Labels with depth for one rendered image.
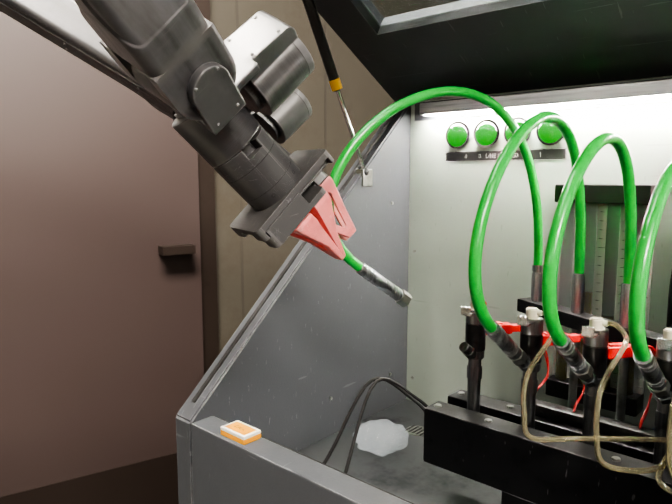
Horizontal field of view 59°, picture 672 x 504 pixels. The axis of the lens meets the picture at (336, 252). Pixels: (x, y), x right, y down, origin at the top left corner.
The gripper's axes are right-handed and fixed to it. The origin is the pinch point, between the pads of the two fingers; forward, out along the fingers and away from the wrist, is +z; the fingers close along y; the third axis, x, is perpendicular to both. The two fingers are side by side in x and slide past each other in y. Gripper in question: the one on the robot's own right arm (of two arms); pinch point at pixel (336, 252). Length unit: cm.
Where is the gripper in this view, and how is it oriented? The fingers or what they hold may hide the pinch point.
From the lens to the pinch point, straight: 59.0
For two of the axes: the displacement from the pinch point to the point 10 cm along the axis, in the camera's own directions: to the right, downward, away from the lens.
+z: 6.0, 6.4, 4.7
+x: -5.3, -1.1, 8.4
